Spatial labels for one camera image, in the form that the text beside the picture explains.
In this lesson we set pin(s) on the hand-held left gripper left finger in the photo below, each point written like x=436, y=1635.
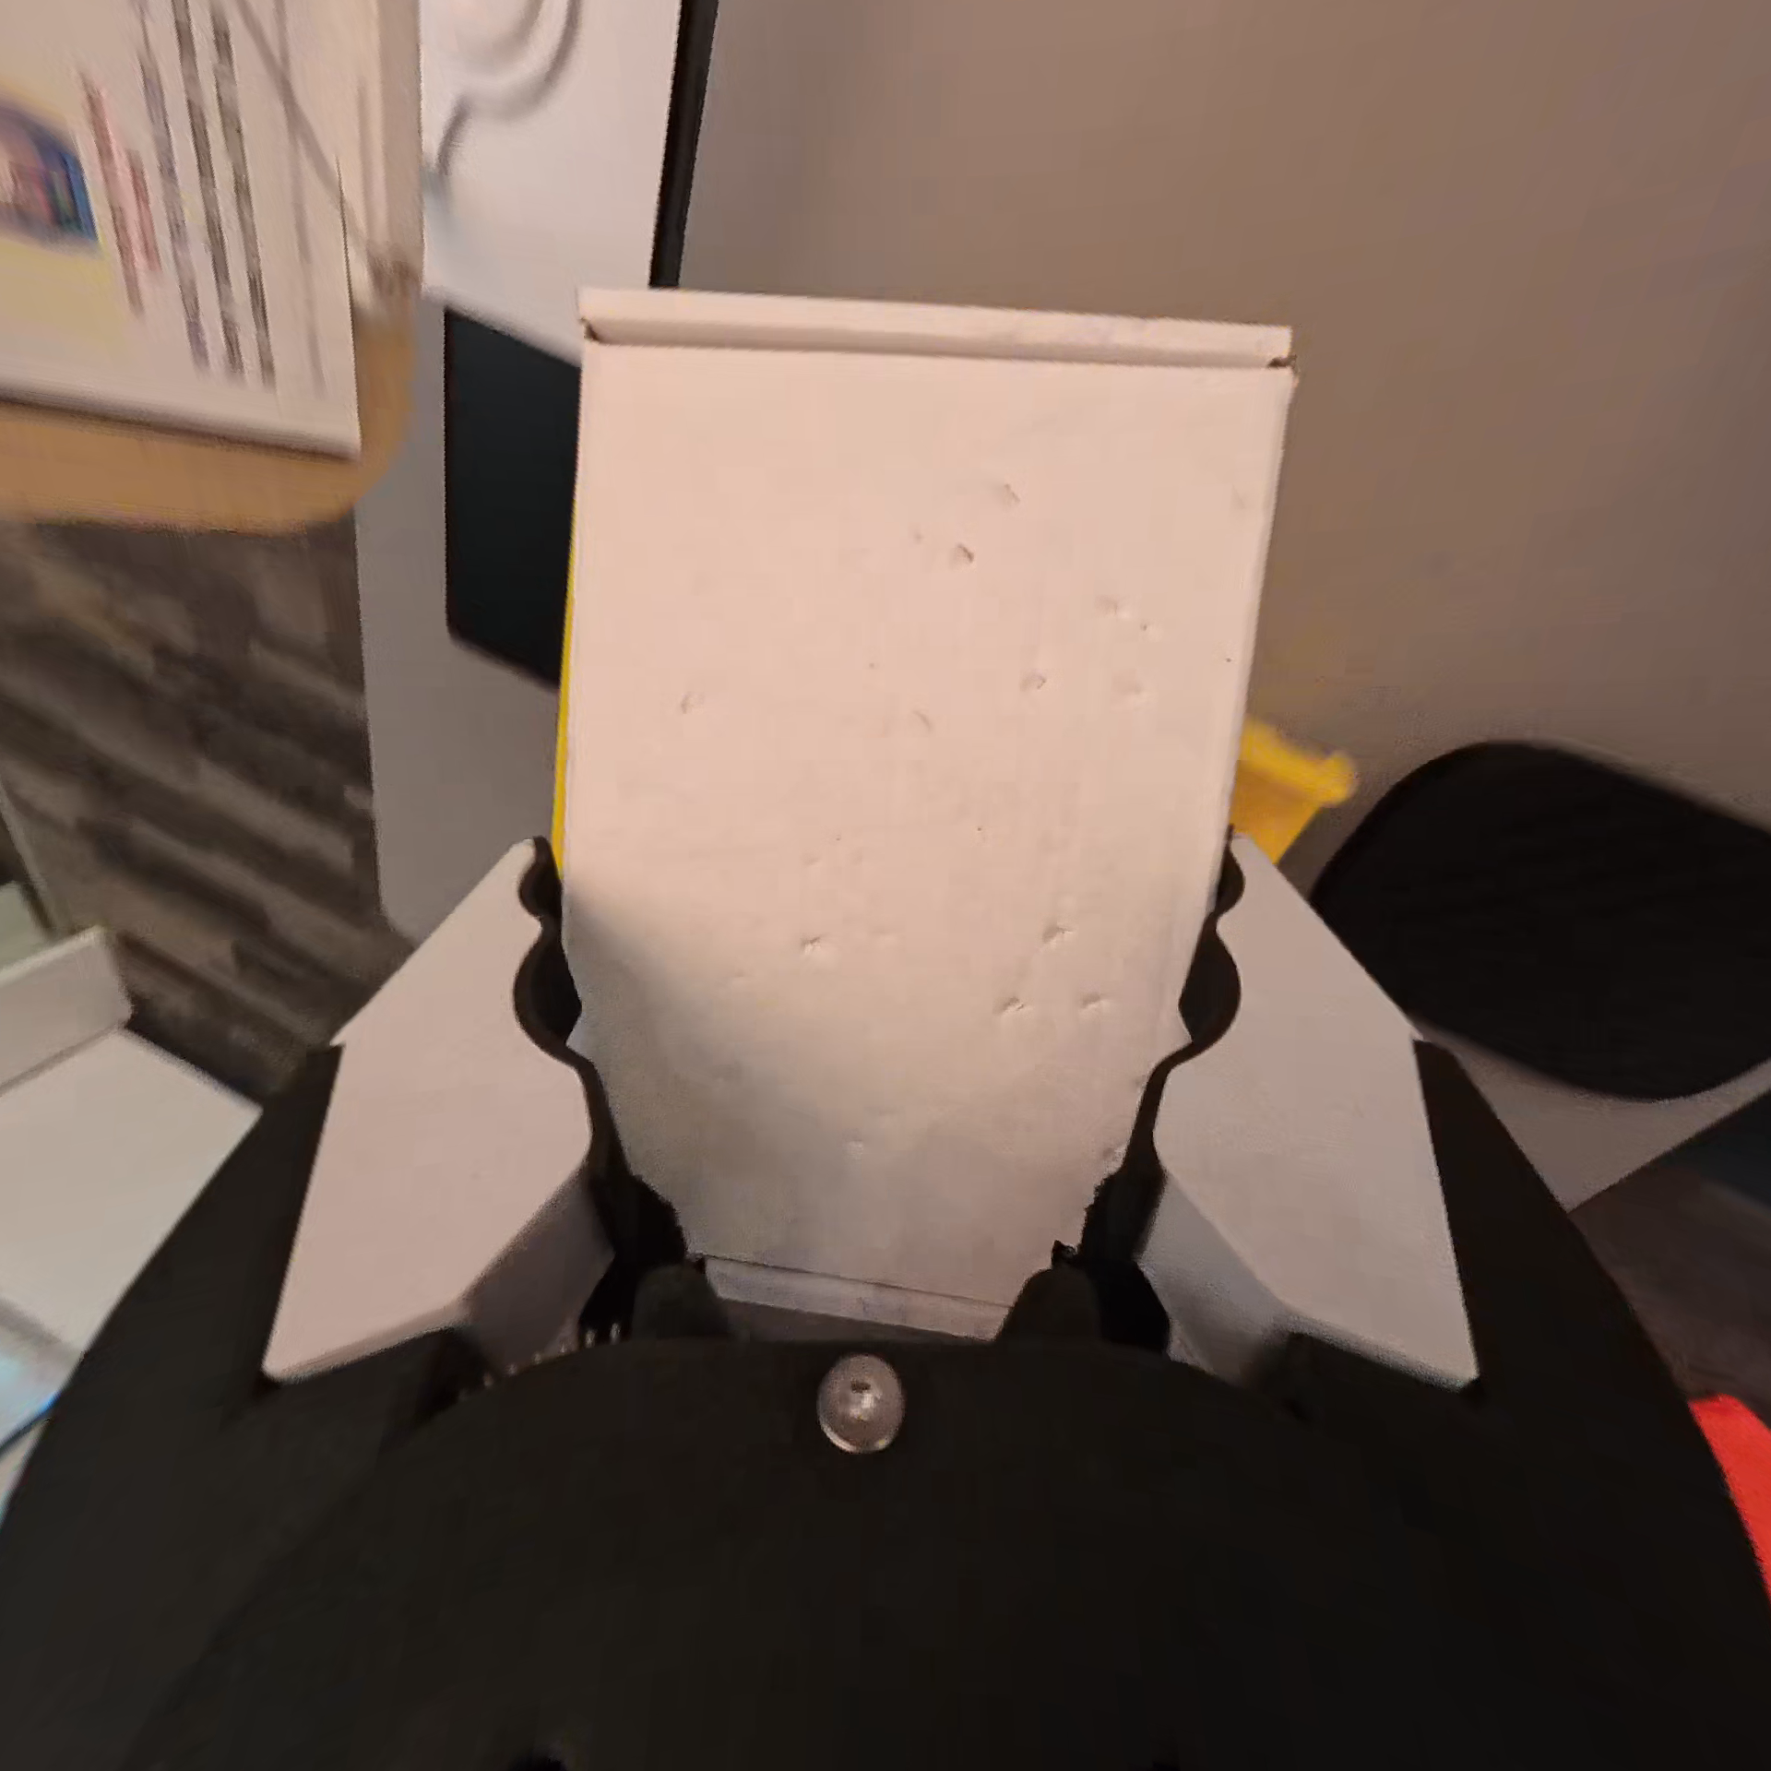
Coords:
x=431, y=1149

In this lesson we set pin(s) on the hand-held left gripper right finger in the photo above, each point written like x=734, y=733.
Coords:
x=1316, y=1162

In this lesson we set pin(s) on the yellow plastic bin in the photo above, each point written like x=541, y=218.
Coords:
x=1288, y=782

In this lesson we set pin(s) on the white cardboard mailer box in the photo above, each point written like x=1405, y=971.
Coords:
x=913, y=761

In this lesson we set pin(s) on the red cloth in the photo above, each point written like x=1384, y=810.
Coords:
x=1738, y=1480

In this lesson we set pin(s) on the printed instruction sheet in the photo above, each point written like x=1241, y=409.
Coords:
x=209, y=209

